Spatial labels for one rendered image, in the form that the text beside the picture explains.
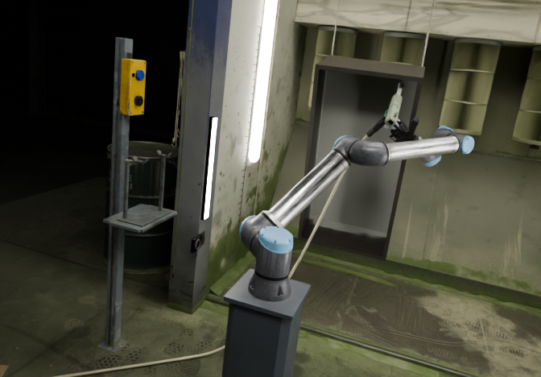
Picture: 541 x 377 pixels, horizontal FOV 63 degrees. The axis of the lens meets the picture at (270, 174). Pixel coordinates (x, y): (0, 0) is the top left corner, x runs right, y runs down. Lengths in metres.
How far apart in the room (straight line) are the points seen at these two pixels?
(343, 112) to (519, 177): 1.80
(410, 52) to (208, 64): 1.84
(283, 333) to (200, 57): 1.53
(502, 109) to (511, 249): 1.16
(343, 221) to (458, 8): 1.80
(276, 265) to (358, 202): 1.47
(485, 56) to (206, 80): 2.18
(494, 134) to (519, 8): 1.04
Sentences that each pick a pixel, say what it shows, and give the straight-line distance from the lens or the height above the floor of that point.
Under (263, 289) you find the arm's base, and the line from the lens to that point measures 1.92.
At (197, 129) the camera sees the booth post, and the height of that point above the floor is 1.19.
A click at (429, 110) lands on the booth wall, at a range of 4.16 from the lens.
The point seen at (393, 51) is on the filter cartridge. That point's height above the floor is 1.82.
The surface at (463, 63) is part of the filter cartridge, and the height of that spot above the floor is 1.79.
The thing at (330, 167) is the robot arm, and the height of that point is 1.17.
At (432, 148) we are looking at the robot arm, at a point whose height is 1.31.
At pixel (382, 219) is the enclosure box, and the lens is 3.27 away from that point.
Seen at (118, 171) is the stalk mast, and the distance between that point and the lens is 2.30.
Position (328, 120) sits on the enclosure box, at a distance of 3.06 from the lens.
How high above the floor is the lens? 1.60
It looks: 14 degrees down
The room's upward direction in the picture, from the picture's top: 7 degrees clockwise
